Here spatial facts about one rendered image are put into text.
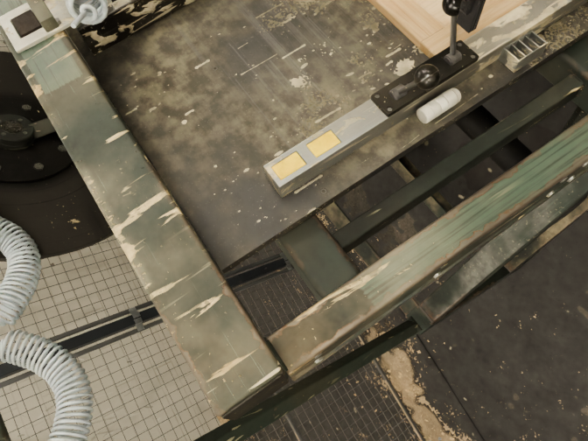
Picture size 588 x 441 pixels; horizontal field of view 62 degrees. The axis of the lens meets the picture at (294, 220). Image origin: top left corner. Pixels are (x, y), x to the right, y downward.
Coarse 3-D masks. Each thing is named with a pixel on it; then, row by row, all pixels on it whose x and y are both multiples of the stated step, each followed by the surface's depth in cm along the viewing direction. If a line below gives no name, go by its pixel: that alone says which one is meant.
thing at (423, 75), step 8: (424, 64) 73; (416, 72) 73; (424, 72) 72; (432, 72) 72; (416, 80) 73; (424, 80) 72; (432, 80) 72; (400, 88) 82; (408, 88) 79; (424, 88) 73; (392, 96) 83; (400, 96) 83
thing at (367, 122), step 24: (528, 0) 91; (552, 0) 90; (576, 0) 91; (504, 24) 89; (528, 24) 89; (480, 48) 87; (432, 96) 87; (336, 120) 84; (360, 120) 83; (384, 120) 83; (360, 144) 85; (264, 168) 81; (312, 168) 81; (288, 192) 83
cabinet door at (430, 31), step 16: (368, 0) 99; (384, 0) 96; (400, 0) 96; (416, 0) 96; (432, 0) 96; (496, 0) 94; (512, 0) 94; (400, 16) 95; (416, 16) 94; (432, 16) 94; (448, 16) 94; (480, 16) 93; (496, 16) 93; (416, 32) 93; (432, 32) 92; (448, 32) 92; (464, 32) 92; (432, 48) 91
